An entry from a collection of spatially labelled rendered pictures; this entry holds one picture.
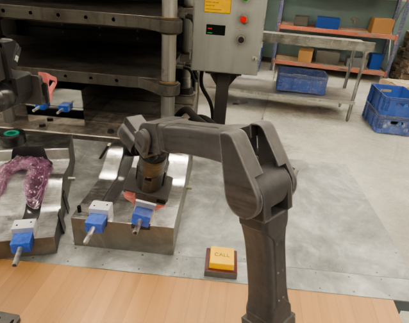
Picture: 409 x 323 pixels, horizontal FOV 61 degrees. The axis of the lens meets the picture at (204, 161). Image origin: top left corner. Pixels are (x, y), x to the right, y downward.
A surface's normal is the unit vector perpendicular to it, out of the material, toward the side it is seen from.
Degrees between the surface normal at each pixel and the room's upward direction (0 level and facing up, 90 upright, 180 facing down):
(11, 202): 27
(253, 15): 90
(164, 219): 0
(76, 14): 90
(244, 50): 90
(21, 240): 0
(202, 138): 88
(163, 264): 0
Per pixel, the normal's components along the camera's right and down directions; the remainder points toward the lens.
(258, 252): -0.70, 0.33
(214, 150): -0.85, 0.29
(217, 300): 0.07, -0.88
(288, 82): -0.19, 0.47
